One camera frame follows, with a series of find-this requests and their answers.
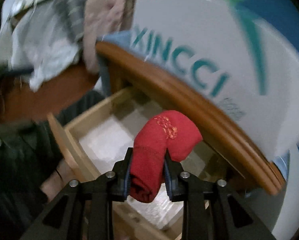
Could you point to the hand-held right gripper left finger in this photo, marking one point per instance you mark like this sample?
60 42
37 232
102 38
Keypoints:
127 177

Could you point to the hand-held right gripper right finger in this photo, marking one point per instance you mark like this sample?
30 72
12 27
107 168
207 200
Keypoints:
167 180

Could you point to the red sock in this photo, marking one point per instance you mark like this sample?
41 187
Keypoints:
162 142

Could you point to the white cardboard box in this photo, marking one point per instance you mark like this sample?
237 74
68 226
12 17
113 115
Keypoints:
202 30

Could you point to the white drawer liner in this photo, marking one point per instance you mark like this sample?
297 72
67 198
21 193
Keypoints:
107 145

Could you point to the person's bare limb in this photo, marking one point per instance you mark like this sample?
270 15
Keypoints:
54 182

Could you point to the wooden nightstand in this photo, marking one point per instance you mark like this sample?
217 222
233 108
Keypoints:
189 100

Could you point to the person's dark green pants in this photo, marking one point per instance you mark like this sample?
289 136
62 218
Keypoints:
22 150

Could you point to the white crumpled cloth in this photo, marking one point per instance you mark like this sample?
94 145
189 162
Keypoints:
47 50

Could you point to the beige floral curtain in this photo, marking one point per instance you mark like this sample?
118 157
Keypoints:
102 17

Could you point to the grey plaid cloth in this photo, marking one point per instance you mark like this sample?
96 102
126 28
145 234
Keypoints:
72 10

